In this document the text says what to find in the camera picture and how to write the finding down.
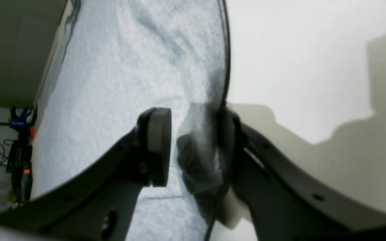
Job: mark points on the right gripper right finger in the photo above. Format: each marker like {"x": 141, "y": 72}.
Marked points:
{"x": 286, "y": 203}

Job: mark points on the grey T-shirt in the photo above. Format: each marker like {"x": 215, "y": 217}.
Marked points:
{"x": 116, "y": 59}

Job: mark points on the top blue red bar clamp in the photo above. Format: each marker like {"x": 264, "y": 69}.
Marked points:
{"x": 24, "y": 123}

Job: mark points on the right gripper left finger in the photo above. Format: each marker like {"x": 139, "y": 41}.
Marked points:
{"x": 98, "y": 204}

